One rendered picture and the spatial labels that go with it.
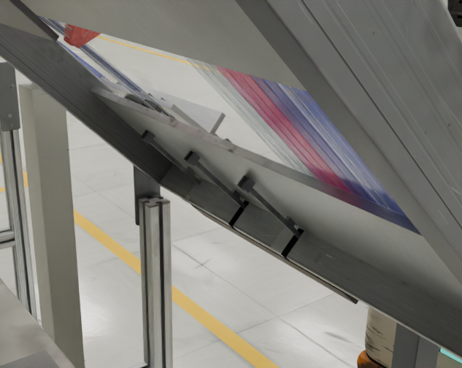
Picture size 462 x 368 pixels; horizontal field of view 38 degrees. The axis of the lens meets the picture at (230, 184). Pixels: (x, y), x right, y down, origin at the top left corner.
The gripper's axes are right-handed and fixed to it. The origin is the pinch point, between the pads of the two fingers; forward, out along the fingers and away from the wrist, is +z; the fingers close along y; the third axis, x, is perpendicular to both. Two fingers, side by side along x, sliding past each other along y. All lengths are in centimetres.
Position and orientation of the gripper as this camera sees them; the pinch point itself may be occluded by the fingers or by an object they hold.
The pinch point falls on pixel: (74, 38)
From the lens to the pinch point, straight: 84.8
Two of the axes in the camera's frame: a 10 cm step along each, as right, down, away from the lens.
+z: -5.1, 8.6, -0.7
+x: 6.1, 4.2, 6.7
